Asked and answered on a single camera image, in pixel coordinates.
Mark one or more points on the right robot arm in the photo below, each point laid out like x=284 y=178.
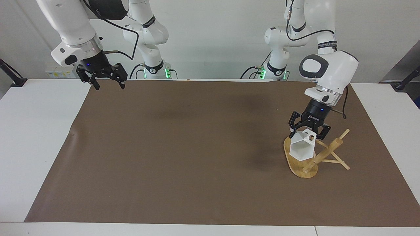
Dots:
x=73 y=23

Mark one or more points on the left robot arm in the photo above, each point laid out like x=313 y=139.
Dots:
x=338 y=70

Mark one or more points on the white power strip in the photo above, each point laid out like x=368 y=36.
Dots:
x=60 y=72

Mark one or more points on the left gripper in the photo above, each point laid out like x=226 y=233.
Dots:
x=315 y=116

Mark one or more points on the wooden cup rack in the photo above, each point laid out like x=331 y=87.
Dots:
x=300 y=168

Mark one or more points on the black stand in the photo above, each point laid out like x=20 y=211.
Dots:
x=405 y=82
x=14 y=78

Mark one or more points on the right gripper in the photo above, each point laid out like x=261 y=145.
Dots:
x=96 y=65

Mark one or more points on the white angular cup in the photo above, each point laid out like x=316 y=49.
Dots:
x=302 y=149

